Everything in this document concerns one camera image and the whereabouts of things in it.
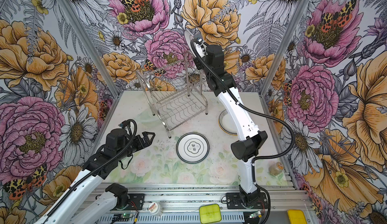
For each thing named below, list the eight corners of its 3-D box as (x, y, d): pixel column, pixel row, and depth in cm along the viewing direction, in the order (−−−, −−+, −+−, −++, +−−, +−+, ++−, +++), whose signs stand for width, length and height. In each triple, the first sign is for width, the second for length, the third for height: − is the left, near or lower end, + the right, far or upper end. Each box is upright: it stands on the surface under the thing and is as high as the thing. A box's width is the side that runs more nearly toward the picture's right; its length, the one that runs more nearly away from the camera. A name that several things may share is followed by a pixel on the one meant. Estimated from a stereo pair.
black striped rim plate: (224, 138, 99) (225, 134, 95) (214, 116, 110) (215, 112, 106) (236, 135, 100) (238, 131, 97) (225, 114, 112) (226, 109, 108)
